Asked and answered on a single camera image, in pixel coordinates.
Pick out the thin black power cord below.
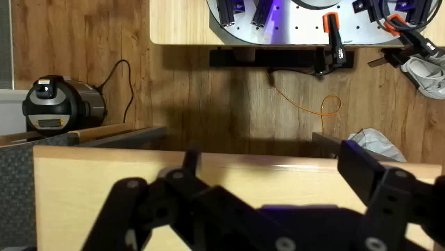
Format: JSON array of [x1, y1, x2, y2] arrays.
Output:
[[94, 58, 137, 125]]

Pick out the thin orange cable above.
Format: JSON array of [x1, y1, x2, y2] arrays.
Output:
[[270, 81, 344, 134]]

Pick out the black aluminium extrusion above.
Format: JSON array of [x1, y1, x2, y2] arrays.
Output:
[[396, 0, 440, 26], [251, 0, 283, 29], [216, 0, 247, 26], [353, 0, 391, 22]]

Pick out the grey fabric panel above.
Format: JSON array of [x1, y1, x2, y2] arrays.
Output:
[[0, 134, 79, 249]]

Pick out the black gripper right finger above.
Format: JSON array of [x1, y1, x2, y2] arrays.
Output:
[[339, 138, 445, 251]]

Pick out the orange black clamp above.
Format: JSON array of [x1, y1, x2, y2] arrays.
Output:
[[322, 11, 348, 64], [384, 12, 440, 54]]

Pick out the crumpled white plastic bag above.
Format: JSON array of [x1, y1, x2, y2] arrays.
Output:
[[348, 128, 410, 163]]

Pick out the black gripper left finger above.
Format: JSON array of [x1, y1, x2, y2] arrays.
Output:
[[81, 149, 298, 251]]

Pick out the black round appliance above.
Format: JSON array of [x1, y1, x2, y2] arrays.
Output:
[[22, 74, 109, 136]]

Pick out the white sneaker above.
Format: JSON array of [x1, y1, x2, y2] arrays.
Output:
[[401, 53, 445, 100]]

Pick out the light wooden slat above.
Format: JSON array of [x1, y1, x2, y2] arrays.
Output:
[[0, 123, 137, 146]]

